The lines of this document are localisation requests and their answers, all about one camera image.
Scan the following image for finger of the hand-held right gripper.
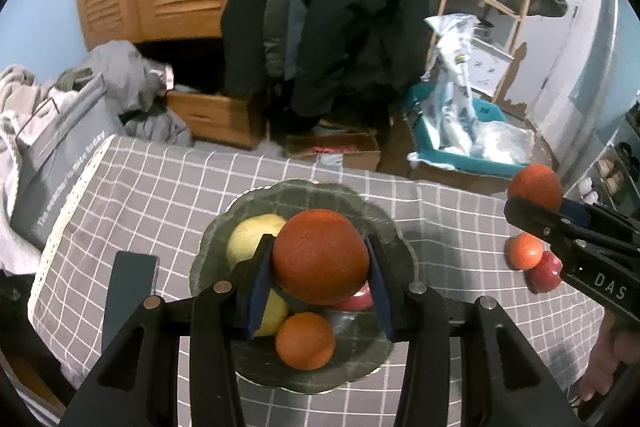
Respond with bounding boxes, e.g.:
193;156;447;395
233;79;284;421
503;197;591;259
560;198;640;254

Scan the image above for wooden shelf rack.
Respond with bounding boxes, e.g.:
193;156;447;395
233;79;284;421
435;0;543;105

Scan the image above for teal cardboard box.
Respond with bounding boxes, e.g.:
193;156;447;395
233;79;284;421
404;84;538;195

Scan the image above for white printed plastic bag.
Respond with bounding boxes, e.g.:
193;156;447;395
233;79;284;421
424;13;483;152

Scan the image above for grey printed tote bag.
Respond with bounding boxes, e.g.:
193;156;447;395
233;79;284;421
10;72;126;253

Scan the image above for black smartphone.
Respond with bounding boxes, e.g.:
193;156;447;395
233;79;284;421
101;251;161;353

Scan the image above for grey checked tablecloth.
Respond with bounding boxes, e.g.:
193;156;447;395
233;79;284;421
27;134;608;427

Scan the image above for scalloped grey glass plate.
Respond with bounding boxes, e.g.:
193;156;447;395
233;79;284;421
189;178;417;395

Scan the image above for grey clothes pile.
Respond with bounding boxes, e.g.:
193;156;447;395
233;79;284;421
85;39;193;146

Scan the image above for person's right hand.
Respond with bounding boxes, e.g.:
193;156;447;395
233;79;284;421
581;312;632;403

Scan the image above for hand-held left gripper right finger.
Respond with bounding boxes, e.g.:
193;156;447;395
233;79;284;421
364;234;587;427

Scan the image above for shoe rack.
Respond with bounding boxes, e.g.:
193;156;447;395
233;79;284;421
570;102;640;212

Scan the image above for small orange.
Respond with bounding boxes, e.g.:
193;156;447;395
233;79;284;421
275;312;336;370
509;232;545;270
507;164;564;212

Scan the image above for large dark orange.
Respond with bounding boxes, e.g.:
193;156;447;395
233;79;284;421
271;208;371;306

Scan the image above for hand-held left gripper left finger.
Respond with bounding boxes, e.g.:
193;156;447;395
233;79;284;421
60;234;276;427

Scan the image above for wooden drawer cabinet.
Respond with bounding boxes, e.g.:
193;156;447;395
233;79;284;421
165;92;266;152

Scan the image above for clear plastic bag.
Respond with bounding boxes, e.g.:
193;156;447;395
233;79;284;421
472;119;536;165

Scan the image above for dark green hanging jacket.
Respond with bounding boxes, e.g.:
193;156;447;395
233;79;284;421
220;0;296;95

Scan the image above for yellow pear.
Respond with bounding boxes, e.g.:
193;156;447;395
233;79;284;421
255;287;292;338
226;214;287;270

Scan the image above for red apple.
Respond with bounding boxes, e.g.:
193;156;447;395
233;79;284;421
525;250;563;294
332;282;376;312

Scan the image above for flat brown cardboard box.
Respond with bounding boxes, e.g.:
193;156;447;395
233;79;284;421
285;132;383;172

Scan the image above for black hanging jacket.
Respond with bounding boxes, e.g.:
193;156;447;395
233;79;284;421
290;0;432;118

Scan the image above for white printed box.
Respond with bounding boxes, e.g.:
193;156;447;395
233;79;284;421
467;39;516;100

